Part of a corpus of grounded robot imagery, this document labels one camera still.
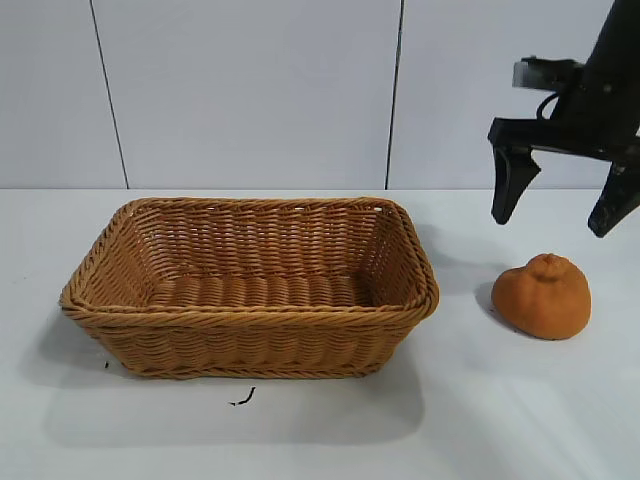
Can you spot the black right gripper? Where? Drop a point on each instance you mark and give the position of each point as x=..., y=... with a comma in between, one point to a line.
x=600, y=120

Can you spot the bumpy orange fruit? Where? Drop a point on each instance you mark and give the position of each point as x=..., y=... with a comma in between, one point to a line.
x=542, y=305

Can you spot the woven wicker rectangular basket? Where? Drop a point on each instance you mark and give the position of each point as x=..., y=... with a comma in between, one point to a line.
x=250, y=330

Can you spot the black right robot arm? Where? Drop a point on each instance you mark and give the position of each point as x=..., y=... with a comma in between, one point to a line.
x=620, y=40

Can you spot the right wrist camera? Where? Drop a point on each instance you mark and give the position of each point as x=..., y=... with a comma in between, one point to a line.
x=535, y=75

